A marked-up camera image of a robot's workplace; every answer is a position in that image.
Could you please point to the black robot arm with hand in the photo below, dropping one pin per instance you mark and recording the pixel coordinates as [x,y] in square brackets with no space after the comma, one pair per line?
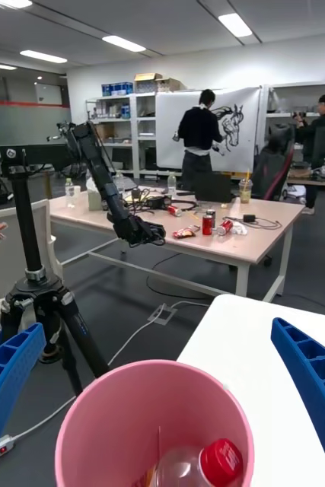
[101,179]

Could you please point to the person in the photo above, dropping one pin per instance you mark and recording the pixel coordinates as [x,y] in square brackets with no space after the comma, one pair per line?
[198,129]
[318,125]

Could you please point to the red drink can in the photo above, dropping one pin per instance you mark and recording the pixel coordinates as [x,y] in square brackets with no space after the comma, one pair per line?
[207,225]
[174,211]
[225,227]

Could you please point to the clear water bottle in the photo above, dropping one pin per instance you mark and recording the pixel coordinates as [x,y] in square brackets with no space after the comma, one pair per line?
[172,184]
[119,182]
[69,192]

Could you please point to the pink plastic bin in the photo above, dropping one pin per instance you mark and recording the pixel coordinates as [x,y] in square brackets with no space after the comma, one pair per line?
[131,411]

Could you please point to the white tissue pack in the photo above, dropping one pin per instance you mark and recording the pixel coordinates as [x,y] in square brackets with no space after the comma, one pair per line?
[93,196]

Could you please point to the beige work table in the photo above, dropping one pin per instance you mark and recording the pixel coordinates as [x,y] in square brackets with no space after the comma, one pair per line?
[261,239]

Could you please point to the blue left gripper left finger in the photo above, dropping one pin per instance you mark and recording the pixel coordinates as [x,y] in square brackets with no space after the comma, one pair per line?
[6,376]

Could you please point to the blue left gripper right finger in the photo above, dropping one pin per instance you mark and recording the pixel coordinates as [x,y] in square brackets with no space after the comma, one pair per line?
[318,380]

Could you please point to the red snack bag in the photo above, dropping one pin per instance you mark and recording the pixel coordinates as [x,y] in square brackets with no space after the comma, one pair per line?
[185,232]

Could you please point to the white power strip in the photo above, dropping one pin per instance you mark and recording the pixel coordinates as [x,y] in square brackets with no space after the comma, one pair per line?
[3,448]

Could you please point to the blue box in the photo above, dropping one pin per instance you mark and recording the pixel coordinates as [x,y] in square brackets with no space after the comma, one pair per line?
[117,89]

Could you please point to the white shelf unit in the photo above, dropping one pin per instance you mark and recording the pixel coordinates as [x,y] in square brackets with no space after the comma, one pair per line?
[306,85]
[133,125]

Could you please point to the black laptop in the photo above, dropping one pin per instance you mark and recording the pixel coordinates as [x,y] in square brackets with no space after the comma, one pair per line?
[213,188]

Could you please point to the crumpled white tissue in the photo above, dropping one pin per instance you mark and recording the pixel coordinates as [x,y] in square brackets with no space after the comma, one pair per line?
[240,229]

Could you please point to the floor outlet plate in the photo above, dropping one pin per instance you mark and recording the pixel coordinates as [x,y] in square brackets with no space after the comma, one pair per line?
[163,314]

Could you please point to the black tripod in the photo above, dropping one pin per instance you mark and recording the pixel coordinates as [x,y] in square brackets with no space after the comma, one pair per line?
[27,228]

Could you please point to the wooden desk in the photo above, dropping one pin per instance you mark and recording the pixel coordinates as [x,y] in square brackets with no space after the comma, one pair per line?
[303,176]

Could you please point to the clear drink cup with straw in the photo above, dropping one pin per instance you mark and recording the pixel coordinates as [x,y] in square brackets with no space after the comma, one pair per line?
[245,192]

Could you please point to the black and red gaming chair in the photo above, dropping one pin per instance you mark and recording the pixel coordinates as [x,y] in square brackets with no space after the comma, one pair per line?
[272,167]

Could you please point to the cardboard box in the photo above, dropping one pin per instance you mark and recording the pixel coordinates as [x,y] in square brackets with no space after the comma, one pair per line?
[147,77]
[169,84]

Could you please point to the white sheet with horse drawing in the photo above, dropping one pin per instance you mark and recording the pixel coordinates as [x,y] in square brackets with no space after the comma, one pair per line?
[169,129]

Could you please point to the black drink can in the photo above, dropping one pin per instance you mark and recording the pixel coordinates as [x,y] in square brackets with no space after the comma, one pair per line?
[211,212]

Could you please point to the clear bottle with red cap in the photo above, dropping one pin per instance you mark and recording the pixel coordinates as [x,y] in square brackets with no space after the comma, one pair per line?
[219,458]

